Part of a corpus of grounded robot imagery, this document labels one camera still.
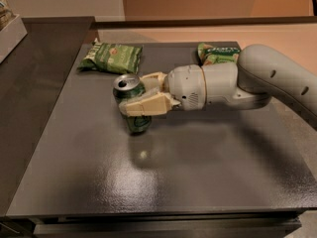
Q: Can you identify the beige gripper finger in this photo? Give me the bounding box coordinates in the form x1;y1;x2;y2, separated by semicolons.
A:
119;92;180;117
141;71;166;91

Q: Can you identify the green snack bag right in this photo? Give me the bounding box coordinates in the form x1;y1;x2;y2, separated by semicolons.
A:
197;43;241;65

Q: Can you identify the green soda can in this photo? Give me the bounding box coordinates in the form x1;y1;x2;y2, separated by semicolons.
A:
113;73;152;134

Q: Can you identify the green snack bag left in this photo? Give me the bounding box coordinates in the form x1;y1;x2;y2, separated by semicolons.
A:
78;39;143;74

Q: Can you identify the green snack bag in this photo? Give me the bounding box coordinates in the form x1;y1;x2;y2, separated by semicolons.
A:
197;43;241;65
78;39;143;74

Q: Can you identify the white box at left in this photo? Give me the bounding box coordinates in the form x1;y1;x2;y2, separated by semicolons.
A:
0;15;28;63

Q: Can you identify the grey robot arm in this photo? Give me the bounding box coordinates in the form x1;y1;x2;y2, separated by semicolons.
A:
113;45;317;129

